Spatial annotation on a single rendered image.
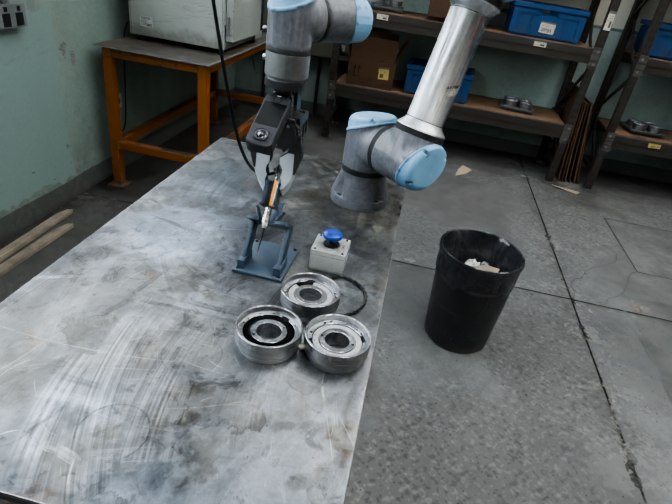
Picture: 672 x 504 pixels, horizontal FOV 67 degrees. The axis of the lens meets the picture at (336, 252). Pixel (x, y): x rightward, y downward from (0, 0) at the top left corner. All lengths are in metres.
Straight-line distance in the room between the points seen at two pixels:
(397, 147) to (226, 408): 0.68
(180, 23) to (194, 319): 2.34
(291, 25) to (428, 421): 1.41
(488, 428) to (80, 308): 1.44
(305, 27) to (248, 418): 0.60
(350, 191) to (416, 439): 0.92
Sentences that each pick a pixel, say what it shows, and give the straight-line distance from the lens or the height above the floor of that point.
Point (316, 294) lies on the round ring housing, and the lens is 0.93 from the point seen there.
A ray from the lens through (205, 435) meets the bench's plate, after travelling 0.72.
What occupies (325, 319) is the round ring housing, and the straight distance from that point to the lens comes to 0.85.
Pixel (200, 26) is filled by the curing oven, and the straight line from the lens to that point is 3.02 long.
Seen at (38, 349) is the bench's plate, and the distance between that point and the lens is 0.87.
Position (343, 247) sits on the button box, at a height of 0.85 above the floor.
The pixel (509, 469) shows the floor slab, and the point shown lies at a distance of 1.88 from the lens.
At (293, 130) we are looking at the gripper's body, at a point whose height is 1.08.
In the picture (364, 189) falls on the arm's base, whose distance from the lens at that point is 1.27.
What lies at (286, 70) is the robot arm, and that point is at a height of 1.18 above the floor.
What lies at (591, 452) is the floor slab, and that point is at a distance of 2.08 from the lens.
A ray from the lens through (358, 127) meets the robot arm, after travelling 1.24.
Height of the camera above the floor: 1.36
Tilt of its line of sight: 30 degrees down
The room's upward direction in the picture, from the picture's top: 9 degrees clockwise
